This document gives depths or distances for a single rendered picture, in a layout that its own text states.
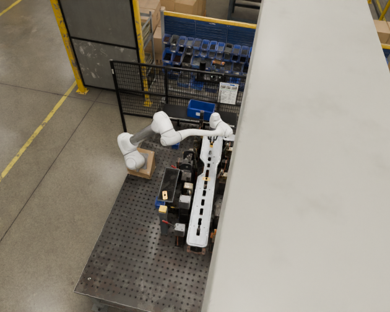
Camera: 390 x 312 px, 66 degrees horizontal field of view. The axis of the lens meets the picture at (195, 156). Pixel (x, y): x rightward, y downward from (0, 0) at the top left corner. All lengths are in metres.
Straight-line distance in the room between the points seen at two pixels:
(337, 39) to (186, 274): 2.78
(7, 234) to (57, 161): 1.15
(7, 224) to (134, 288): 2.10
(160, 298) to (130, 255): 0.47
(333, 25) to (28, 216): 4.26
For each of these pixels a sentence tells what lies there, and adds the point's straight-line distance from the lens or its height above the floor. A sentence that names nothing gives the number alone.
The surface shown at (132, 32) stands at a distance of 4.60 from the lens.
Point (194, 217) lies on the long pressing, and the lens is 2.80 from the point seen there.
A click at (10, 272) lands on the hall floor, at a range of 4.12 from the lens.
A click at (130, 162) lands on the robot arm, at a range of 3.08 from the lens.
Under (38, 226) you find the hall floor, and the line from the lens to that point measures 4.24.
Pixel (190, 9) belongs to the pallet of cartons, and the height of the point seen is 0.66.
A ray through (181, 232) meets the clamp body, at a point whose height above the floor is 1.03.
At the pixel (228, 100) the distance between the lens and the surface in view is 3.57.
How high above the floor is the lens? 3.48
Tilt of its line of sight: 51 degrees down
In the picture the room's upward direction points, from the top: 4 degrees clockwise
